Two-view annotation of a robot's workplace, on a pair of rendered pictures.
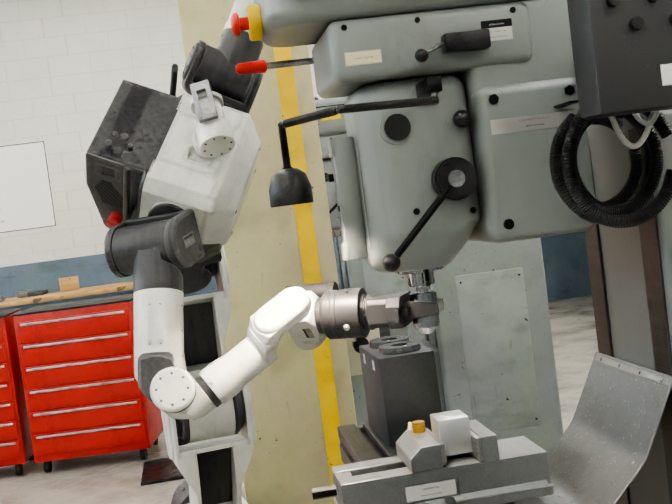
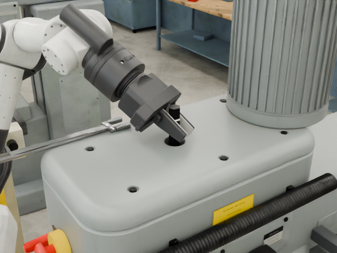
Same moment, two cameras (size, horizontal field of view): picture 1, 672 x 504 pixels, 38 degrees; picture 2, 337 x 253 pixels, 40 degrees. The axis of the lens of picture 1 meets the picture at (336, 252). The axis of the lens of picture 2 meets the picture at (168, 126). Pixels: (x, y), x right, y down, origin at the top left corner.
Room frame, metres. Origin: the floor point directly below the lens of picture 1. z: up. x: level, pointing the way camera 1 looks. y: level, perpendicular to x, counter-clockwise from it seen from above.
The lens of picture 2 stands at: (1.08, 0.19, 2.29)
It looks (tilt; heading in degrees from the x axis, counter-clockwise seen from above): 27 degrees down; 334
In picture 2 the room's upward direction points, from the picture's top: straight up
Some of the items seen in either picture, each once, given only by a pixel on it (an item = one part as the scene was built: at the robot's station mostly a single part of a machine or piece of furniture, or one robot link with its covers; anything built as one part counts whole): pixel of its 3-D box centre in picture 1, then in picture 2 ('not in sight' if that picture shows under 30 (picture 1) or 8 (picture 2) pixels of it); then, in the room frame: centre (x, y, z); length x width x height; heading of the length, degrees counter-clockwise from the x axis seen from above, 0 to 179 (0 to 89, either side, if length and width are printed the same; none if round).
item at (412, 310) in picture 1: (420, 310); not in sight; (1.69, -0.13, 1.24); 0.06 x 0.02 x 0.03; 73
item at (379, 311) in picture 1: (374, 312); not in sight; (1.75, -0.05, 1.24); 0.13 x 0.12 x 0.10; 163
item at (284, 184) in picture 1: (289, 186); not in sight; (1.64, 0.06, 1.48); 0.07 x 0.07 x 0.06
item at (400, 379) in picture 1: (399, 387); not in sight; (2.13, -0.10, 1.02); 0.22 x 0.12 x 0.20; 9
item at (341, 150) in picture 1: (347, 198); not in sight; (1.71, -0.03, 1.45); 0.04 x 0.04 x 0.21; 8
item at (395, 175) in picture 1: (410, 176); not in sight; (1.72, -0.15, 1.47); 0.21 x 0.19 x 0.32; 8
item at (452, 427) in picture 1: (451, 432); not in sight; (1.64, -0.15, 1.03); 0.06 x 0.05 x 0.06; 8
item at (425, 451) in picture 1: (420, 449); not in sight; (1.63, -0.10, 1.01); 0.12 x 0.06 x 0.04; 8
